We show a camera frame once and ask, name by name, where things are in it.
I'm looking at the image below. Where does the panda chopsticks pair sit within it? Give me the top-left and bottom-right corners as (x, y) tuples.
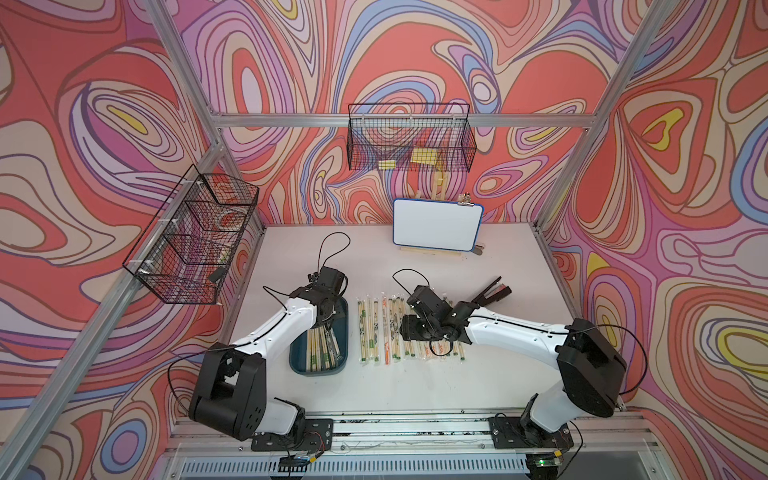
(357, 299), (368, 363)

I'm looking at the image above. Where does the green band chopsticks pair eleventh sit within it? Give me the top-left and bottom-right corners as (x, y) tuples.
(364, 296), (375, 363)

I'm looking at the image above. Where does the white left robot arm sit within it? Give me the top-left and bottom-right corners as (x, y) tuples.
(188, 266), (347, 449)

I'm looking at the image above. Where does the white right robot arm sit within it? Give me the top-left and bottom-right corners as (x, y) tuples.
(400, 285), (627, 448)

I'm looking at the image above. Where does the teal plastic storage box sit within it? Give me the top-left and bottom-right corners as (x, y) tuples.
(289, 298), (349, 376)

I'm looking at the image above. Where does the black stapler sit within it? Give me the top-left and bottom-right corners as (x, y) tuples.
(470, 276), (512, 307)

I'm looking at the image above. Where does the small white whiteboard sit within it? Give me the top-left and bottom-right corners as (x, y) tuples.
(392, 197), (485, 253)

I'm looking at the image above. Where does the wooden whiteboard stand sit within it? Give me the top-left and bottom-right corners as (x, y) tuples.
(398, 173), (486, 259)

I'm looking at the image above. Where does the black wire basket left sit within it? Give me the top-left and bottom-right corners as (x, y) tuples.
(122, 166), (260, 305)

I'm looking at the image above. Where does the black wire basket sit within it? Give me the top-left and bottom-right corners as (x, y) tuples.
(122, 166), (260, 305)
(346, 101), (477, 173)

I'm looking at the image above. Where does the black wire basket back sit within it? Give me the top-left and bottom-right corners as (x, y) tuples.
(346, 101), (477, 173)

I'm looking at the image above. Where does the aluminium frame post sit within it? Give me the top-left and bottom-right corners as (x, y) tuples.
(143, 0), (268, 229)

